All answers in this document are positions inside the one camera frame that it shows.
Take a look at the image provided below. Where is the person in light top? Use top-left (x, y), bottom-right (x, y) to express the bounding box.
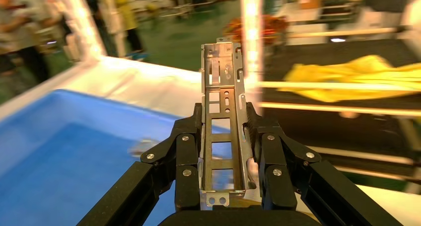
top-left (0, 0), bottom-right (51, 84)

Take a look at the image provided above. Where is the blue plastic bin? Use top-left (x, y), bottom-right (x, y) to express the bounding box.
top-left (0, 88), bottom-right (231, 226)

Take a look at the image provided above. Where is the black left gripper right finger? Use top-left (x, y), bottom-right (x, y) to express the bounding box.
top-left (245, 101), bottom-right (404, 226)

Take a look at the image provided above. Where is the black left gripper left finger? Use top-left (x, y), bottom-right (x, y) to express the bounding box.
top-left (76, 102), bottom-right (204, 226)

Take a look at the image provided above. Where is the yellow cloth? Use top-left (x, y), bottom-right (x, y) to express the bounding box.
top-left (279, 55), bottom-right (421, 103)

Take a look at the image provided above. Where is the long metal channel part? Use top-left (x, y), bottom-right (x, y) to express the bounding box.
top-left (199, 37), bottom-right (258, 208)

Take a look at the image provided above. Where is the cart with black shelves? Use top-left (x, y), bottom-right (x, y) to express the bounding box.
top-left (256, 25), bottom-right (421, 194)

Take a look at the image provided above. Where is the orange object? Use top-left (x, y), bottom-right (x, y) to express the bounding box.
top-left (223, 14), bottom-right (289, 45)

